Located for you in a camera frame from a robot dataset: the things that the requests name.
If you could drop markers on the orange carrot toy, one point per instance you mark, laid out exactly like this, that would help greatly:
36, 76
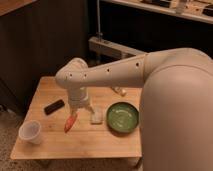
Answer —
70, 122

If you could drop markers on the grey metal stand base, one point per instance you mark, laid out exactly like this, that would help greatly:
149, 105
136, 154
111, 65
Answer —
101, 46

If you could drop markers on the white ceramic cup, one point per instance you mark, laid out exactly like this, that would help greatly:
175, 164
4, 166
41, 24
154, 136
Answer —
30, 131

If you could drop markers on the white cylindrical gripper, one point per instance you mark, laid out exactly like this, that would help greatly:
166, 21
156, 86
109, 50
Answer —
79, 98

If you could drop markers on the green ceramic bowl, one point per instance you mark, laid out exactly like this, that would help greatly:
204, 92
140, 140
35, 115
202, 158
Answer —
122, 117

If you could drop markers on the wooden table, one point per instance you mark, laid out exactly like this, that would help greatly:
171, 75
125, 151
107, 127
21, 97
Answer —
84, 140

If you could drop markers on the background shelf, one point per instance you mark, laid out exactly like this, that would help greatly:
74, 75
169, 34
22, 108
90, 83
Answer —
196, 10

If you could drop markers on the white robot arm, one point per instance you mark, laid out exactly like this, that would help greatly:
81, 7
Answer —
176, 103

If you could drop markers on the black rectangular block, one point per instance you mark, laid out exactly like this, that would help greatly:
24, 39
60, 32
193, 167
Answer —
54, 107

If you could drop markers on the small white packet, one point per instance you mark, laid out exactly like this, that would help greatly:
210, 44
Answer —
119, 90

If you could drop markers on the white sponge block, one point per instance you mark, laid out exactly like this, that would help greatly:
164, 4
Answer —
96, 116

